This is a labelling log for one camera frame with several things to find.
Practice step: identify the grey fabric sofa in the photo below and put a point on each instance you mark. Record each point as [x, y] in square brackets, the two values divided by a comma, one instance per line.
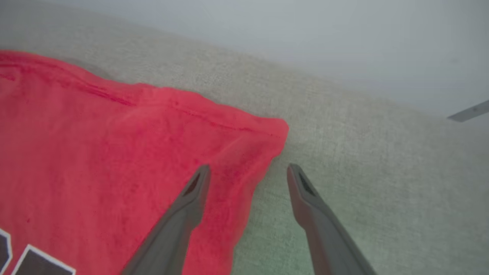
[363, 172]

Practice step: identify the red and white garment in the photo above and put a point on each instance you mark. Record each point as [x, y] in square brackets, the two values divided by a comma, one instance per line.
[95, 152]

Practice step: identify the grey metal pole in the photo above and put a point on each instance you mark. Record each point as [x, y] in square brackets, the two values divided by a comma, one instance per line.
[471, 111]

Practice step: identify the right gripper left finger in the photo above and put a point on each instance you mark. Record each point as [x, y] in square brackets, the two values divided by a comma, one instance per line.
[172, 233]

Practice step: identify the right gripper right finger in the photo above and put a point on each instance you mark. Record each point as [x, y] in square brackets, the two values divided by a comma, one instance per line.
[324, 236]

